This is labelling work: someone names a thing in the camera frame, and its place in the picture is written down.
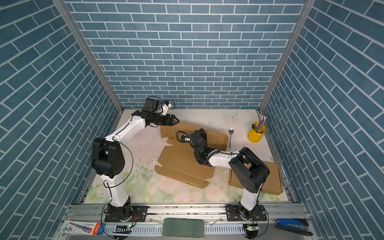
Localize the brown cardboard box sheet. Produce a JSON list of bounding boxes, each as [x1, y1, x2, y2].
[[229, 162, 284, 196]]

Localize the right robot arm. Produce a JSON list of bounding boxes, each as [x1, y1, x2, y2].
[[182, 129, 270, 220]]

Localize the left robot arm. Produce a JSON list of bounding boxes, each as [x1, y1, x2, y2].
[[91, 110, 180, 222]]

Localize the metal spoon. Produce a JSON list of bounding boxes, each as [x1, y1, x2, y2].
[[228, 128, 234, 149]]

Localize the yellow pencil cup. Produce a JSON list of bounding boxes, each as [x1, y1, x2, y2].
[[247, 122, 267, 143]]

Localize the coloured pencils bundle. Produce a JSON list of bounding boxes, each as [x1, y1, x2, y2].
[[253, 115, 267, 133]]

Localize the green rectangular pad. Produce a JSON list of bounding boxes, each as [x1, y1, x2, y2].
[[162, 218, 205, 238]]

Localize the white printed package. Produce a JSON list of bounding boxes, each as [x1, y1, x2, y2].
[[59, 221, 105, 236]]

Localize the blue black pliers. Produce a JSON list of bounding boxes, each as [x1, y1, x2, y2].
[[275, 219, 313, 236]]

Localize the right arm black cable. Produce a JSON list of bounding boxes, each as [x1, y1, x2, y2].
[[175, 130, 196, 148]]

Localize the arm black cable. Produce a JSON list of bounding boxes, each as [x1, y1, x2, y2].
[[101, 140, 135, 217], [175, 130, 196, 148]]

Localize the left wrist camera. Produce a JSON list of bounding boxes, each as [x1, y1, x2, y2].
[[142, 96, 175, 116]]

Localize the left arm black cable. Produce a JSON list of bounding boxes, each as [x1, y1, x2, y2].
[[101, 140, 135, 217]]

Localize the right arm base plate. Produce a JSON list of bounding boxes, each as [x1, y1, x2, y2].
[[225, 204, 268, 222]]

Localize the aluminium front rail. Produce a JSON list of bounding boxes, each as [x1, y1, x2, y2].
[[54, 202, 317, 240]]

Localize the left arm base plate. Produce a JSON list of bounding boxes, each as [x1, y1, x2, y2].
[[103, 205, 149, 223]]

